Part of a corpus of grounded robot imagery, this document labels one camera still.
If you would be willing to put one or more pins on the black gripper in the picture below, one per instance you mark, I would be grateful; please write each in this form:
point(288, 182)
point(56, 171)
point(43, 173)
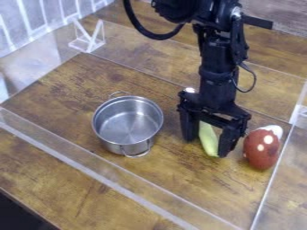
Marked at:
point(228, 116)

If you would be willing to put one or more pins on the green handled metal spoon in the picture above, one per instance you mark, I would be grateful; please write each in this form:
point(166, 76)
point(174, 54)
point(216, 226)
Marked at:
point(209, 139)

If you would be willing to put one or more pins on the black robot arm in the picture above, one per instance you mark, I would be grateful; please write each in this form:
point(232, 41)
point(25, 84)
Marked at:
point(218, 25)

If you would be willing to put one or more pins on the red spotted mushroom toy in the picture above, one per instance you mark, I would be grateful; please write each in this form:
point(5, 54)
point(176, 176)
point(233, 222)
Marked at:
point(261, 146)

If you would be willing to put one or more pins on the stainless steel pot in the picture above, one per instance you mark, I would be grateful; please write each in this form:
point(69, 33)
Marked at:
point(126, 123)

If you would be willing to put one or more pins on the clear acrylic right barrier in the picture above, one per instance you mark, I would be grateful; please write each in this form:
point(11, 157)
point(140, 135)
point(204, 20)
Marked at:
point(284, 207)

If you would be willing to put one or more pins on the clear acrylic barrier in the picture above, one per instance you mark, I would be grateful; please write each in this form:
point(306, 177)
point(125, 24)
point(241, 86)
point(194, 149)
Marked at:
point(185, 213)
point(284, 207)

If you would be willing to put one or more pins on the black bar on table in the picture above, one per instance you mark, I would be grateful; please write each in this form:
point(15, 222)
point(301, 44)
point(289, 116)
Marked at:
point(262, 23)

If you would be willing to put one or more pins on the clear acrylic front barrier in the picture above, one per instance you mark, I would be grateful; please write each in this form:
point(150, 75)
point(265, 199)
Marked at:
point(185, 213)

